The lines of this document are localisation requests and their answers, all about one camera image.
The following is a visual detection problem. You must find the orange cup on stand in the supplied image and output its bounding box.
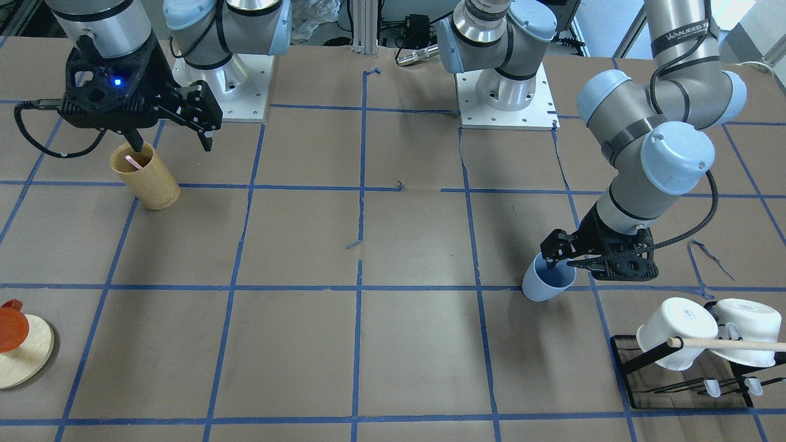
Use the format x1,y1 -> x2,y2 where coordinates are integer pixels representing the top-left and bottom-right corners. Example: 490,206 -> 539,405
1,299 -> 30,353

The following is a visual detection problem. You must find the round wooden cup stand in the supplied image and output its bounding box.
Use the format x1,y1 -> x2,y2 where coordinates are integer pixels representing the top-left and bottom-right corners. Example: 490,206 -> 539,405
1,314 -> 55,389

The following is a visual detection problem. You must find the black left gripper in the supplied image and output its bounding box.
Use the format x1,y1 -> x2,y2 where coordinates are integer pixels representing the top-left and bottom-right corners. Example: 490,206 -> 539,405
540,206 -> 659,282

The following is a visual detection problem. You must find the light blue plastic cup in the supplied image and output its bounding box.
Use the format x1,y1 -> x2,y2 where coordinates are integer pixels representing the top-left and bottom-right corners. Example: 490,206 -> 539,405
521,254 -> 578,302

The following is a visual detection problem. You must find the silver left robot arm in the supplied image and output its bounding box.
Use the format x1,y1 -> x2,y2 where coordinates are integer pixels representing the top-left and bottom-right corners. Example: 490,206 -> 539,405
437,1 -> 747,281

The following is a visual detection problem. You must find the wooden rack dowel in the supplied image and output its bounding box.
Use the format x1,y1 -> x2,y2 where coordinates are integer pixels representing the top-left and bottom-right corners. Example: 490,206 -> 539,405
665,336 -> 786,352

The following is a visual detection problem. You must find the white mug near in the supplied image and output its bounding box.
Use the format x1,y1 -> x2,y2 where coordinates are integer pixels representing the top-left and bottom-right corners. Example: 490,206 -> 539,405
636,297 -> 718,352

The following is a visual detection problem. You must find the bamboo cylinder holder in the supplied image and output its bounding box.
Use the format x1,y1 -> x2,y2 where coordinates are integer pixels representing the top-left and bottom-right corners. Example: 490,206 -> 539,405
110,142 -> 180,210

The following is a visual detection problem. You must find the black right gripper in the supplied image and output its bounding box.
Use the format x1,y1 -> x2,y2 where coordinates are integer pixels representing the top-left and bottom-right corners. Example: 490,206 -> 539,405
60,37 -> 224,153

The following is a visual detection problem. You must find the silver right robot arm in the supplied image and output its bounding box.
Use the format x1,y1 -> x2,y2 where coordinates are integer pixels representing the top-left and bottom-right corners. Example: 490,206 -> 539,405
37,1 -> 292,152

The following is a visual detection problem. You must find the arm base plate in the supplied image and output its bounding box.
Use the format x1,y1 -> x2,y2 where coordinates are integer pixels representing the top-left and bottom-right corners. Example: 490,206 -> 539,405
173,54 -> 276,123
455,64 -> 561,131

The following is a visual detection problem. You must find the black wire mug rack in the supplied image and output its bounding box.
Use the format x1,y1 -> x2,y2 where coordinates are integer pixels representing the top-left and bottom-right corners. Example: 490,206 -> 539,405
611,300 -> 784,409

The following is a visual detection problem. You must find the white mug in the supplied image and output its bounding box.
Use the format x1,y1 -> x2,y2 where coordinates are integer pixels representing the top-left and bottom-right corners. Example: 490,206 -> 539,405
710,298 -> 782,368
636,297 -> 718,352

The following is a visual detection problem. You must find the white mug far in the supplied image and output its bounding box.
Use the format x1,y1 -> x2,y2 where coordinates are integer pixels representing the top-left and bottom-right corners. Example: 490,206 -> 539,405
710,298 -> 782,368

